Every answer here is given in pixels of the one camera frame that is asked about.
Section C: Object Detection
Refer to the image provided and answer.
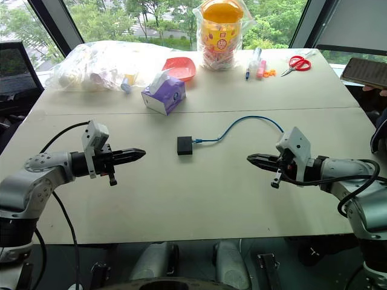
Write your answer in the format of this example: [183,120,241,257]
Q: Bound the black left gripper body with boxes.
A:
[95,144,118,187]

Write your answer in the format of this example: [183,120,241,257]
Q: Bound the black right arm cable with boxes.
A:
[279,159,382,219]

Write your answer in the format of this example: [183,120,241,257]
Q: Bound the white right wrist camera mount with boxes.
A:
[275,126,313,187]

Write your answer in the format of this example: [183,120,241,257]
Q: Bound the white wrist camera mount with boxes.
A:
[81,120,110,179]
[275,126,313,187]

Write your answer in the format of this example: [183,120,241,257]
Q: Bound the black mesh office chair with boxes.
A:
[0,40,45,127]

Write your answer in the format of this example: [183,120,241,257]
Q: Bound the small black box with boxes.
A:
[177,135,194,156]

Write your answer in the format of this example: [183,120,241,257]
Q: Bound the black bracket under table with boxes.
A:
[256,253,282,290]

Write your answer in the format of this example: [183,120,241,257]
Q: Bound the grey rounded robot leg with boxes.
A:
[129,241,180,283]
[212,239,252,290]

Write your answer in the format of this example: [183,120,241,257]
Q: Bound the purple tissue box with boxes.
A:
[140,67,187,117]

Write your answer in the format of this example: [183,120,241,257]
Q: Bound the bystander hand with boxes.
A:
[362,85,387,98]

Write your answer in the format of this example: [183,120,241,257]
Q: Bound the blue cable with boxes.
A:
[192,115,285,146]

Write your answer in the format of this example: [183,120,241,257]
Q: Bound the clear plastic bag of items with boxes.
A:
[45,40,171,93]

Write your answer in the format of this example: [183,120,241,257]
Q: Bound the dark smartphone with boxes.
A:
[339,57,387,90]

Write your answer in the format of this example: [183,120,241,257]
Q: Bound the blue and yellow tube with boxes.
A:
[120,73,137,95]

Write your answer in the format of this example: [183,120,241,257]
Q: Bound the dark bystander clothing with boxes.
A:
[369,107,387,154]

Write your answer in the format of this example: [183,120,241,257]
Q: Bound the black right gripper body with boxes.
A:
[270,150,295,190]

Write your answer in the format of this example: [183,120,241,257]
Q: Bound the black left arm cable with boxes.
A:
[34,120,91,290]

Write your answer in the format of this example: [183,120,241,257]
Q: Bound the black window pillar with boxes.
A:
[27,0,86,59]
[288,0,325,49]

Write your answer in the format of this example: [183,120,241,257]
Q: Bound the red plastic bowl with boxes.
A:
[163,56,197,83]

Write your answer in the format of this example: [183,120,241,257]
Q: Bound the bagged yellow snack tub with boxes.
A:
[192,0,256,72]

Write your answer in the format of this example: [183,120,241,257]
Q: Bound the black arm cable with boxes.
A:
[34,120,91,290]
[279,159,382,219]

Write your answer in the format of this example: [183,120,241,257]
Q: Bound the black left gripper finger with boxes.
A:
[112,147,147,159]
[112,155,145,167]

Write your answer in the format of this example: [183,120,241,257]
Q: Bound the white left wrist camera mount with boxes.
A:
[81,120,110,179]

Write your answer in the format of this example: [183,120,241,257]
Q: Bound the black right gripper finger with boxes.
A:
[246,153,279,164]
[249,159,278,173]

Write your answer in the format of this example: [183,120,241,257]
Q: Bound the red handled scissors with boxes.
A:
[280,55,313,77]

